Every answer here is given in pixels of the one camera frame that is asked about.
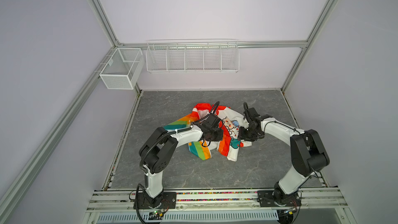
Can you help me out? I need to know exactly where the colourful red white kids jacket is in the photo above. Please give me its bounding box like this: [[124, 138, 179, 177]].
[[164, 103, 252, 161]]

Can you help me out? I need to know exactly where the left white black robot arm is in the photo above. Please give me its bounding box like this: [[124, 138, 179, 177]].
[[139, 114, 223, 201]]

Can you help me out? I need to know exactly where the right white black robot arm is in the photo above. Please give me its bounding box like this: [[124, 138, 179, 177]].
[[239, 103, 330, 205]]

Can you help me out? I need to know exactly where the white mesh box basket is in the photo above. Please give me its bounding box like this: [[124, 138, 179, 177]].
[[99, 48, 145, 90]]

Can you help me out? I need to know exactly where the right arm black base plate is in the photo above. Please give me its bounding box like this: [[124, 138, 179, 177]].
[[257, 189, 302, 207]]

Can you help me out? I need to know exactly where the long white wire basket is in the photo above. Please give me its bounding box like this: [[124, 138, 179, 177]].
[[146, 39, 240, 73]]

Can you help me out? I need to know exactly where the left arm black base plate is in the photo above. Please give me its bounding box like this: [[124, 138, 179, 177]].
[[134, 191, 177, 210]]

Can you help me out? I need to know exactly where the aluminium front rail frame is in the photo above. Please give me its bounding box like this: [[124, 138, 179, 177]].
[[83, 188, 357, 224]]

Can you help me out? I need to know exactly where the white vented cable duct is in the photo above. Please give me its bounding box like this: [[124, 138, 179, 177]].
[[96, 209, 279, 224]]

